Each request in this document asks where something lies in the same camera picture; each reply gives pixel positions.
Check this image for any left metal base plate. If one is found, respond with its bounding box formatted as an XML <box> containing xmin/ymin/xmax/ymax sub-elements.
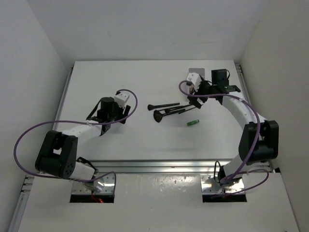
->
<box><xmin>71</xmin><ymin>174</ymin><xmax>115</xmax><ymax>195</ymax></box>

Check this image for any thin black liner brush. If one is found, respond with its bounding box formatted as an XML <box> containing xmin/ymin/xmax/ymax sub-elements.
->
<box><xmin>178</xmin><ymin>107</ymin><xmax>196</xmax><ymax>114</ymax></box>

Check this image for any green tube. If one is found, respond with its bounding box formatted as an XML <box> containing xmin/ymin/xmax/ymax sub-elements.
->
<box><xmin>187</xmin><ymin>119</ymin><xmax>199</xmax><ymax>127</ymax></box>

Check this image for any purple cable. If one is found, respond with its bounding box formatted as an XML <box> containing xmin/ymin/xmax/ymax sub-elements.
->
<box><xmin>178</xmin><ymin>81</ymin><xmax>270</xmax><ymax>196</ymax></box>
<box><xmin>14</xmin><ymin>89</ymin><xmax>139</xmax><ymax>194</ymax></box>

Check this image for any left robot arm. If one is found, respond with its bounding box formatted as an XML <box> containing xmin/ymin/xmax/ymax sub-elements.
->
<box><xmin>35</xmin><ymin>93</ymin><xmax>130</xmax><ymax>180</ymax></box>

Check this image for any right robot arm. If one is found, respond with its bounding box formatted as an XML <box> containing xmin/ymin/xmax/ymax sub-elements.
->
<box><xmin>186</xmin><ymin>68</ymin><xmax>279</xmax><ymax>184</ymax></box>

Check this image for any metal base plate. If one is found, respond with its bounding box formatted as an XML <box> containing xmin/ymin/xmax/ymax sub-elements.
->
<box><xmin>71</xmin><ymin>174</ymin><xmax>115</xmax><ymax>195</ymax></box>
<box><xmin>200</xmin><ymin>174</ymin><xmax>244</xmax><ymax>195</ymax></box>

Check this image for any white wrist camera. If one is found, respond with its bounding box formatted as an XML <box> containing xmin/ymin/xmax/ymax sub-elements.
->
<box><xmin>114</xmin><ymin>91</ymin><xmax>129</xmax><ymax>108</ymax></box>
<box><xmin>186</xmin><ymin>72</ymin><xmax>202</xmax><ymax>89</ymax></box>

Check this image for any white three-compartment organizer box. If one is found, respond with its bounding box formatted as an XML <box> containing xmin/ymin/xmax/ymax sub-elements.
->
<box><xmin>189</xmin><ymin>68</ymin><xmax>205</xmax><ymax>78</ymax></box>

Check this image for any aluminium rail front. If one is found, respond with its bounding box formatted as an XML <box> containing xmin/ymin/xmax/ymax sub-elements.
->
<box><xmin>89</xmin><ymin>159</ymin><xmax>268</xmax><ymax>174</ymax></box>

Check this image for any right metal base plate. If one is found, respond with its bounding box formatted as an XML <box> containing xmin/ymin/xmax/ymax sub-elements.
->
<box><xmin>200</xmin><ymin>174</ymin><xmax>244</xmax><ymax>195</ymax></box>

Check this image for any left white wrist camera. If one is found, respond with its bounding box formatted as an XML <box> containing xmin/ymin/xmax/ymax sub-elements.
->
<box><xmin>114</xmin><ymin>91</ymin><xmax>129</xmax><ymax>108</ymax></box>

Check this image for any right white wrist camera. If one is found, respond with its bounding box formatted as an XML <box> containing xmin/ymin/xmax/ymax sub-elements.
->
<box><xmin>186</xmin><ymin>72</ymin><xmax>202</xmax><ymax>89</ymax></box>

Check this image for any black fan brush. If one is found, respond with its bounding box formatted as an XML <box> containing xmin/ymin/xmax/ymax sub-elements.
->
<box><xmin>153</xmin><ymin>108</ymin><xmax>185</xmax><ymax>123</ymax></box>

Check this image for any small black brush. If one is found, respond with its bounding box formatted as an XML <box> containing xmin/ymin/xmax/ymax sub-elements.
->
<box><xmin>164</xmin><ymin>104</ymin><xmax>192</xmax><ymax>113</ymax></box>

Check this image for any medium black brush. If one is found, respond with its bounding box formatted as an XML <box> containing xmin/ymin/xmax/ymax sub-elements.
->
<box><xmin>160</xmin><ymin>109</ymin><xmax>185</xmax><ymax>116</ymax></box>

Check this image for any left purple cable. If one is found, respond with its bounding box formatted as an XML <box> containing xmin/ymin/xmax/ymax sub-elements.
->
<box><xmin>14</xmin><ymin>89</ymin><xmax>139</xmax><ymax>194</ymax></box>

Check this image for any long round black brush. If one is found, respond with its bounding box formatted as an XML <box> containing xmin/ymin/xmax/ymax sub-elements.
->
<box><xmin>147</xmin><ymin>102</ymin><xmax>180</xmax><ymax>111</ymax></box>

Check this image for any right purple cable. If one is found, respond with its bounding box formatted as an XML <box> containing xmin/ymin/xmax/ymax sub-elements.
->
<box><xmin>178</xmin><ymin>81</ymin><xmax>270</xmax><ymax>196</ymax></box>

